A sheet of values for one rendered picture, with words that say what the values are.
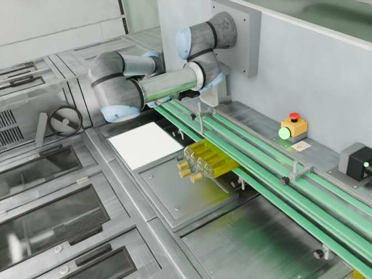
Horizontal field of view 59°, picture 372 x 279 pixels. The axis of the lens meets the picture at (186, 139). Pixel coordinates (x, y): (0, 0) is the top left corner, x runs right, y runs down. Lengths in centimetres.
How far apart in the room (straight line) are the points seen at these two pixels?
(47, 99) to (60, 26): 280
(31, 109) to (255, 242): 153
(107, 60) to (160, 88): 21
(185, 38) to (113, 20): 381
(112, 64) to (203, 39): 41
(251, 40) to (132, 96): 55
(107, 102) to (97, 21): 397
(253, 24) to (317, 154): 54
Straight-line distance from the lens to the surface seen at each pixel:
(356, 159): 113
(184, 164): 147
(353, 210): 110
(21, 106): 220
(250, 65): 141
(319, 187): 115
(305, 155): 125
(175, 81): 122
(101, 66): 111
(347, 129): 122
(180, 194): 153
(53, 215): 173
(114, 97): 108
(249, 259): 131
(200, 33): 135
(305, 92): 129
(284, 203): 132
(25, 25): 487
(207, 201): 147
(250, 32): 135
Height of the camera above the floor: 162
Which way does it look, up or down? 21 degrees down
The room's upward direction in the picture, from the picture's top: 113 degrees counter-clockwise
